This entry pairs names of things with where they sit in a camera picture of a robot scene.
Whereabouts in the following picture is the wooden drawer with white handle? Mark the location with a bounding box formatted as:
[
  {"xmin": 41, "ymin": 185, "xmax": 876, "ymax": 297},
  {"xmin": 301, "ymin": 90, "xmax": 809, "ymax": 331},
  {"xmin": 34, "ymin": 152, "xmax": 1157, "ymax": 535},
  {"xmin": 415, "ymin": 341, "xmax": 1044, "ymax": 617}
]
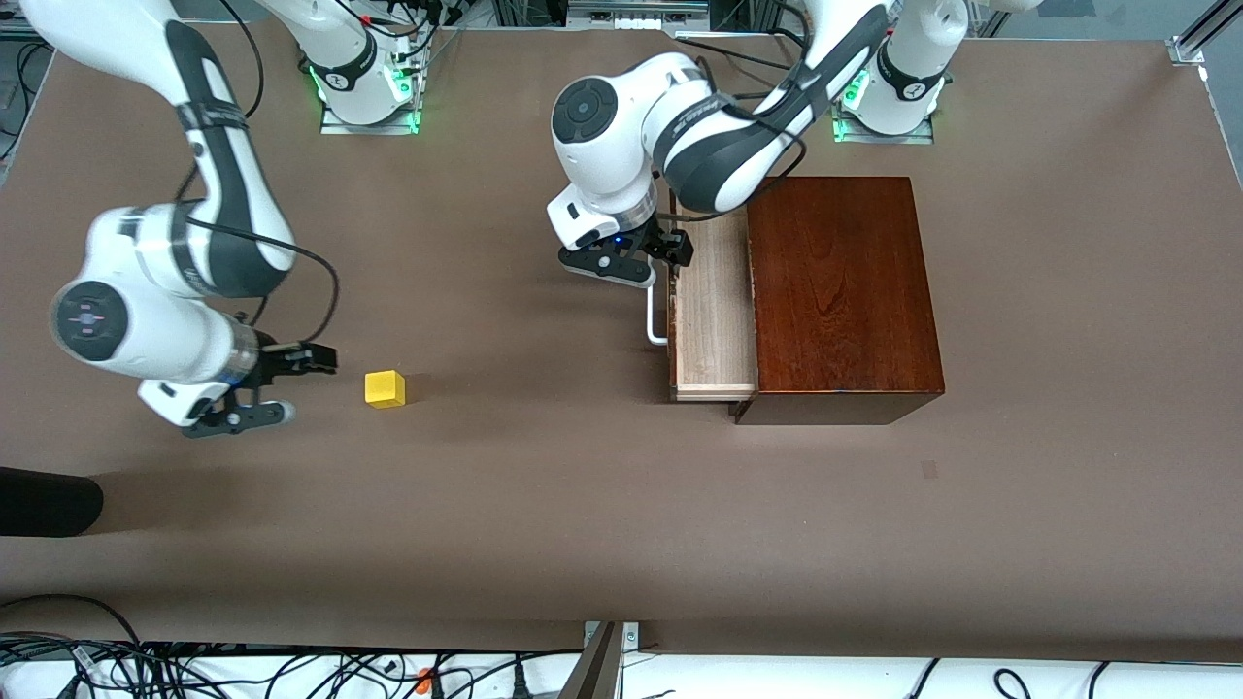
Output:
[{"xmin": 647, "ymin": 189, "xmax": 760, "ymax": 404}]

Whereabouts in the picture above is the black rounded object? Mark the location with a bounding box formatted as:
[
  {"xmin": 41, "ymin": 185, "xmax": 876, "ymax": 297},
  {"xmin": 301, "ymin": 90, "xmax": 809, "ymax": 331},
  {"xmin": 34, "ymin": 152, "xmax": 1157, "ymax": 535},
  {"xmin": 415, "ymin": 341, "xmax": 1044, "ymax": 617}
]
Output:
[{"xmin": 0, "ymin": 466, "xmax": 105, "ymax": 538}]

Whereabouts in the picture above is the dark wooden cabinet box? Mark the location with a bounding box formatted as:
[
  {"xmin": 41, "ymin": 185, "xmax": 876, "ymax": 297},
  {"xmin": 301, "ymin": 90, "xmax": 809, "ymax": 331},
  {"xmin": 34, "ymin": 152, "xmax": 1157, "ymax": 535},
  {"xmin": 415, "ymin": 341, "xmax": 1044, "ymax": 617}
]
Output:
[{"xmin": 730, "ymin": 176, "xmax": 947, "ymax": 426}]

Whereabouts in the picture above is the white power strip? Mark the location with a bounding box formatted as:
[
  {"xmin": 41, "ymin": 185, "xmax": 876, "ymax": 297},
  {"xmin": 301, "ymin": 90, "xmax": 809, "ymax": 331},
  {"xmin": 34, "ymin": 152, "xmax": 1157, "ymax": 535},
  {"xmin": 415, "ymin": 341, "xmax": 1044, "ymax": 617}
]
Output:
[{"xmin": 567, "ymin": 0, "xmax": 711, "ymax": 31}]

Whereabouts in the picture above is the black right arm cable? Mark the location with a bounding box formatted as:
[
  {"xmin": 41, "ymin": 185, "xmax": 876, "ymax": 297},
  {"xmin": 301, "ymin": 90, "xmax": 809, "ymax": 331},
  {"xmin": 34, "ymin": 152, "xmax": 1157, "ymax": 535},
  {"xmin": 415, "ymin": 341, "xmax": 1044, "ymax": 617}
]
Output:
[{"xmin": 175, "ymin": 216, "xmax": 342, "ymax": 355}]

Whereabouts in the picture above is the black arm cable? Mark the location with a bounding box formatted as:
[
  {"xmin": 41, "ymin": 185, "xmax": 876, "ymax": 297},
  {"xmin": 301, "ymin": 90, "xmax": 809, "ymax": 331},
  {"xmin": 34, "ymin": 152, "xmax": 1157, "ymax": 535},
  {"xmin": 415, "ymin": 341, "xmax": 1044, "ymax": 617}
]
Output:
[
  {"xmin": 175, "ymin": 216, "xmax": 342, "ymax": 355},
  {"xmin": 668, "ymin": 53, "xmax": 809, "ymax": 226}
]

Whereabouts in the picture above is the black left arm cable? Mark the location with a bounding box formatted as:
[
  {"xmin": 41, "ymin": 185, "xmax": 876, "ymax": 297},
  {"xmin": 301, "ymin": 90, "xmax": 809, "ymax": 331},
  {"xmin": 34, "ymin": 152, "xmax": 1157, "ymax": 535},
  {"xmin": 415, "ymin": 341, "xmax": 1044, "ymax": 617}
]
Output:
[{"xmin": 668, "ymin": 53, "xmax": 809, "ymax": 226}]

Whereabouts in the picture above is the black cable on table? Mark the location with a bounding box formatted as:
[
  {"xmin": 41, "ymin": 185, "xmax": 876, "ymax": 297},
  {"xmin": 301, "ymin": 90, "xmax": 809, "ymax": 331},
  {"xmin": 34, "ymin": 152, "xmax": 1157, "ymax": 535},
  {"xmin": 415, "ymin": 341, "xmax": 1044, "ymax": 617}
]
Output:
[{"xmin": 674, "ymin": 27, "xmax": 807, "ymax": 74}]

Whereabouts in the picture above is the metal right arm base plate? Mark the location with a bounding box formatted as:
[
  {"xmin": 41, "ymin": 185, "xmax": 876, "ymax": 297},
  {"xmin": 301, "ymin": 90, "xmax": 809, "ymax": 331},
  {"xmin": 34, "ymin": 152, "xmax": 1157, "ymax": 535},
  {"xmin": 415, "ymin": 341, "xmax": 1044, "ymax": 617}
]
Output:
[{"xmin": 319, "ymin": 29, "xmax": 424, "ymax": 137}]

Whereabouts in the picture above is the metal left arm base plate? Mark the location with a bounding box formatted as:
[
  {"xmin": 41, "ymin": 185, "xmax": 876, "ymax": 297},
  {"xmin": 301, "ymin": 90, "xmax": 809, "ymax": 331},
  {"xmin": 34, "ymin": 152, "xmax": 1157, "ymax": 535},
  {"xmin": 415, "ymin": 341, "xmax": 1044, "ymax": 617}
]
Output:
[{"xmin": 830, "ymin": 50, "xmax": 936, "ymax": 147}]

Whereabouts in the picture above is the tangled black cable bundle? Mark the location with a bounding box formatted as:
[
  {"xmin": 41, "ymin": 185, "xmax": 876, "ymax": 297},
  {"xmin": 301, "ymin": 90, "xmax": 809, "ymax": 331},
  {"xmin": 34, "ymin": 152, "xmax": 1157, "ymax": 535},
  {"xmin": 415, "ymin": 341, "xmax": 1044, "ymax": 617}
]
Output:
[{"xmin": 0, "ymin": 594, "xmax": 584, "ymax": 699}]

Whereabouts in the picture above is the thin black cable loop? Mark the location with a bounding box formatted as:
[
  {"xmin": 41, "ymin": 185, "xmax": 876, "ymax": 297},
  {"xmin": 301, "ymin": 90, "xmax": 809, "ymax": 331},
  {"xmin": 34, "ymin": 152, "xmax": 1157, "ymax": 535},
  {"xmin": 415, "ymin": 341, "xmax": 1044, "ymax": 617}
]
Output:
[{"xmin": 218, "ymin": 0, "xmax": 266, "ymax": 119}]

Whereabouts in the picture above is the aluminium strut bracket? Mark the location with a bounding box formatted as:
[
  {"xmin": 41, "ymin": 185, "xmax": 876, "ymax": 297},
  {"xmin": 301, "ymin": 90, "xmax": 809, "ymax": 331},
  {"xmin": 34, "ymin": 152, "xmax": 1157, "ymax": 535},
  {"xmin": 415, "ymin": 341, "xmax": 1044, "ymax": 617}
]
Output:
[{"xmin": 558, "ymin": 619, "xmax": 642, "ymax": 699}]

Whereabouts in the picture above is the aluminium frame profile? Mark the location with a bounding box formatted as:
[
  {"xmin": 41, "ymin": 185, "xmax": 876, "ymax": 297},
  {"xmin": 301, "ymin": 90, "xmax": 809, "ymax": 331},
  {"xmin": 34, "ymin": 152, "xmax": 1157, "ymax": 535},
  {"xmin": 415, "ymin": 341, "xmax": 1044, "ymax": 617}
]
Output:
[{"xmin": 1165, "ymin": 0, "xmax": 1243, "ymax": 69}]

